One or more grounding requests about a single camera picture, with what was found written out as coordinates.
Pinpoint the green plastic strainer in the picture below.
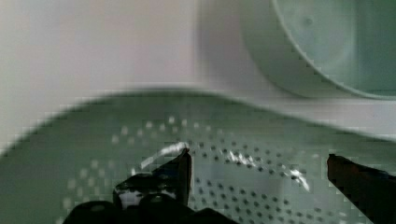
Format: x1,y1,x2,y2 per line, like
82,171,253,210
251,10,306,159
0,90,395,224

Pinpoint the green mug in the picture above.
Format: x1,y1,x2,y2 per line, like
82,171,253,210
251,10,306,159
240,0,396,100

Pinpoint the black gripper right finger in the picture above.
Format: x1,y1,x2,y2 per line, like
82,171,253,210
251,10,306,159
327,154,396,224

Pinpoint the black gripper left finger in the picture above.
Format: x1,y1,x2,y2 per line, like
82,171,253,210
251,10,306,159
112,147,192,209

